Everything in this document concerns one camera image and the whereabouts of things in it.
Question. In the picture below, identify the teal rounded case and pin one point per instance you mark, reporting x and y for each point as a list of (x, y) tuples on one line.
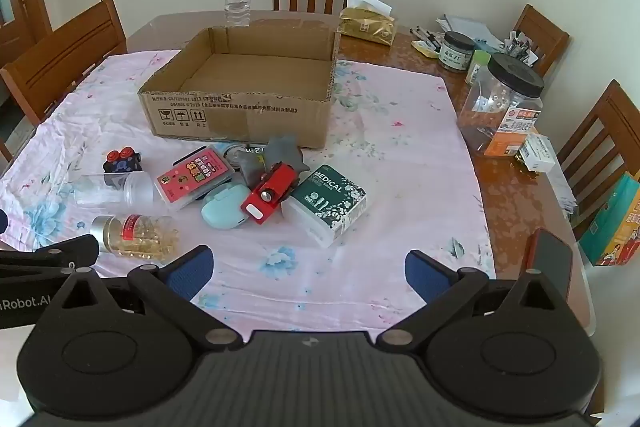
[(222, 207)]

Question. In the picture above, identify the clear plastic bottle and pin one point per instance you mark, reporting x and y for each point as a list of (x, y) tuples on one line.
[(115, 189)]

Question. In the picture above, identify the small glass jar black lid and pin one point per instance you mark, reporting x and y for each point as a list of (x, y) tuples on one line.
[(456, 52)]

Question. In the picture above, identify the pink floral cloth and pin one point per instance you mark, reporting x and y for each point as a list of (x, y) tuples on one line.
[(400, 157)]

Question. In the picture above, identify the cardboard box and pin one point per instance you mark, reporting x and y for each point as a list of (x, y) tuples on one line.
[(240, 117)]

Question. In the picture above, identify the round tape measure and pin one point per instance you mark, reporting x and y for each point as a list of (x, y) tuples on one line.
[(245, 152)]

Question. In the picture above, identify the bunch of black pens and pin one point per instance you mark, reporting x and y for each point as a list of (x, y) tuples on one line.
[(425, 38)]

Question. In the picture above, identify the clear container of stationery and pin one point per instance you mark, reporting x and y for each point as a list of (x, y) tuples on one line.
[(520, 48)]

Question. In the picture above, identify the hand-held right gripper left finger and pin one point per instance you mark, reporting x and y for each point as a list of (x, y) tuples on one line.
[(192, 269)]

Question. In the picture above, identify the white plastic cotton swab box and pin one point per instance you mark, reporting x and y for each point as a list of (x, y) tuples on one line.
[(325, 202)]

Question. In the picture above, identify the teal orange carton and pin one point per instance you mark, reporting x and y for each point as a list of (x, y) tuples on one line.
[(610, 227)]

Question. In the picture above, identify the green lidded container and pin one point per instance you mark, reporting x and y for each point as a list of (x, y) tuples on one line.
[(477, 67)]

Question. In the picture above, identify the pink rectangular case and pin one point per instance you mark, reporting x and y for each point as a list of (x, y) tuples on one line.
[(192, 177)]

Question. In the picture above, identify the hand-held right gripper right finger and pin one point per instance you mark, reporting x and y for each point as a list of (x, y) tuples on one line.
[(425, 271)]

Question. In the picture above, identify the large plastic jar black lid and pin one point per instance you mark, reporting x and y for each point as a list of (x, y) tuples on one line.
[(500, 117)]

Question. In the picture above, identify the small white carton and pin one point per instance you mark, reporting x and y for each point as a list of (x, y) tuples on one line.
[(537, 154)]

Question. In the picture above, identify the red-cased smartphone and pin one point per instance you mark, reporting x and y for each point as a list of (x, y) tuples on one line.
[(550, 257)]

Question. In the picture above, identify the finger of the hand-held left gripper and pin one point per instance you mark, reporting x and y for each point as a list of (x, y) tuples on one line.
[(2, 222), (55, 253)]

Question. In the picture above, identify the capsule bottle silver cap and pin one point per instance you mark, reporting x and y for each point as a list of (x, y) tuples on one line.
[(140, 237)]

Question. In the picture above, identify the grey plush toy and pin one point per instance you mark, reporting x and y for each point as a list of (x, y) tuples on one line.
[(282, 149)]

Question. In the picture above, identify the stack of papers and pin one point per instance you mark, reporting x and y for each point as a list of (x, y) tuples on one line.
[(470, 27)]

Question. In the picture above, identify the gold tissue pack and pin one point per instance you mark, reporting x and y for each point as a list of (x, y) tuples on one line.
[(367, 24)]

